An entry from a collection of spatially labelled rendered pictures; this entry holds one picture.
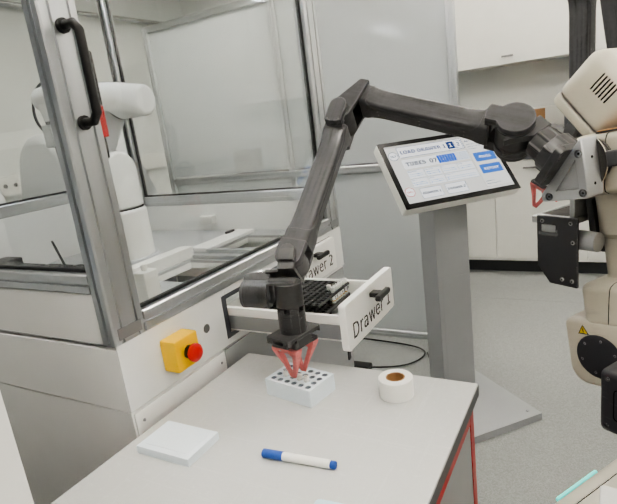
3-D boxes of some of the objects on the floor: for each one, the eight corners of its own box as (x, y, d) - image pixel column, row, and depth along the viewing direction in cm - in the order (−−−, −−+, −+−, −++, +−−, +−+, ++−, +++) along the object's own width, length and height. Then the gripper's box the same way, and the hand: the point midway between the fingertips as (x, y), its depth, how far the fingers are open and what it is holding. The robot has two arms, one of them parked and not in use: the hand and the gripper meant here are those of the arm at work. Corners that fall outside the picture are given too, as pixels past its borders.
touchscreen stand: (542, 419, 216) (538, 175, 191) (450, 452, 203) (433, 195, 178) (468, 370, 262) (457, 169, 238) (389, 395, 249) (369, 185, 224)
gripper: (286, 315, 100) (295, 388, 103) (318, 298, 107) (325, 367, 111) (261, 310, 104) (270, 381, 108) (293, 295, 111) (301, 361, 115)
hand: (298, 370), depth 109 cm, fingers open, 3 cm apart
